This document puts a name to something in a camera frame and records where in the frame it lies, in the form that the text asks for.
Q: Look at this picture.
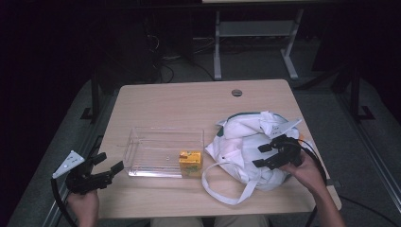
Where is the black metal stand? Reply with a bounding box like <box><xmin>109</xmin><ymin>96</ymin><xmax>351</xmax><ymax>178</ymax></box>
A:
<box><xmin>79</xmin><ymin>71</ymin><xmax>102</xmax><ymax>124</ymax></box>
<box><xmin>349</xmin><ymin>65</ymin><xmax>376</xmax><ymax>123</ymax></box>

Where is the person's right leg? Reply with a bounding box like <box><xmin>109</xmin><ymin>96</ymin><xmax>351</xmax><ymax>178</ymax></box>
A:
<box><xmin>214</xmin><ymin>215</ymin><xmax>270</xmax><ymax>227</ymax></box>

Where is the white cloth tote bag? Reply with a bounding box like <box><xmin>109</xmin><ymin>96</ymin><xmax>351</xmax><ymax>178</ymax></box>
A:
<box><xmin>201</xmin><ymin>110</ymin><xmax>317</xmax><ymax>206</ymax></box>

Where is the yellow drink carton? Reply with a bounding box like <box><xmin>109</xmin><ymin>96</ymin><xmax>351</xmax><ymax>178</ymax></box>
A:
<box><xmin>178</xmin><ymin>149</ymin><xmax>203</xmax><ymax>179</ymax></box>

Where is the right hand-held gripper cable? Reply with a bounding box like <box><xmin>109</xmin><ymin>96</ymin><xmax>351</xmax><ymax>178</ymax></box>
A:
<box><xmin>294</xmin><ymin>137</ymin><xmax>399</xmax><ymax>227</ymax></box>

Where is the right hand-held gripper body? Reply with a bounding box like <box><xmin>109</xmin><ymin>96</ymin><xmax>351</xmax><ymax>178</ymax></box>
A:
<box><xmin>266</xmin><ymin>118</ymin><xmax>306</xmax><ymax>170</ymax></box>

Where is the person's left hand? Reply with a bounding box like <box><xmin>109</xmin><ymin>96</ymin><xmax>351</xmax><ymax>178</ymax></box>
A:
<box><xmin>66</xmin><ymin>189</ymin><xmax>100</xmax><ymax>219</ymax></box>

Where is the person's leg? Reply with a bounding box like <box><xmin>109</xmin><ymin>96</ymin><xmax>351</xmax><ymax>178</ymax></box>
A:
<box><xmin>149</xmin><ymin>216</ymin><xmax>204</xmax><ymax>227</ymax></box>
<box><xmin>214</xmin><ymin>215</ymin><xmax>270</xmax><ymax>227</ymax></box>

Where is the black floor cable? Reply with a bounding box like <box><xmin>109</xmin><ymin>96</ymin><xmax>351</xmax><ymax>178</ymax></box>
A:
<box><xmin>154</xmin><ymin>61</ymin><xmax>176</xmax><ymax>84</ymax></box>

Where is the clear plastic tray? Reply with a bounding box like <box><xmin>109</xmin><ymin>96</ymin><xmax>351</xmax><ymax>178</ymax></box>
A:
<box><xmin>120</xmin><ymin>126</ymin><xmax>205</xmax><ymax>180</ymax></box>

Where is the person's right hand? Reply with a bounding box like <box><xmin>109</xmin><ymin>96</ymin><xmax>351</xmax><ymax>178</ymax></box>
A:
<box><xmin>278</xmin><ymin>150</ymin><xmax>328</xmax><ymax>194</ymax></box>

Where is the left hand-held gripper cable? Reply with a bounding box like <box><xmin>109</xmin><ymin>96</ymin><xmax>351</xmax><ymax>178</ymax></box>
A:
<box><xmin>50</xmin><ymin>178</ymin><xmax>78</xmax><ymax>227</ymax></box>

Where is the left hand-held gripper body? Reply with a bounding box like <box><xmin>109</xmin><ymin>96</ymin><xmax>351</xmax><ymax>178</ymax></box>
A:
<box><xmin>51</xmin><ymin>149</ymin><xmax>113</xmax><ymax>195</ymax></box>

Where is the person's left leg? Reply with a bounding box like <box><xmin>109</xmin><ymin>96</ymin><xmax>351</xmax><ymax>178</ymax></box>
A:
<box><xmin>149</xmin><ymin>216</ymin><xmax>204</xmax><ymax>227</ymax></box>

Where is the hand-held gripper cable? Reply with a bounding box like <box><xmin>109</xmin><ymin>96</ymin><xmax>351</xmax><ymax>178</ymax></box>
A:
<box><xmin>294</xmin><ymin>137</ymin><xmax>399</xmax><ymax>227</ymax></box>
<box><xmin>50</xmin><ymin>178</ymin><xmax>78</xmax><ymax>227</ymax></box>

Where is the white metal table frame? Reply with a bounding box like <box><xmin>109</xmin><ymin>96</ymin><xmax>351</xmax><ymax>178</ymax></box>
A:
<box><xmin>213</xmin><ymin>9</ymin><xmax>305</xmax><ymax>81</ymax></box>

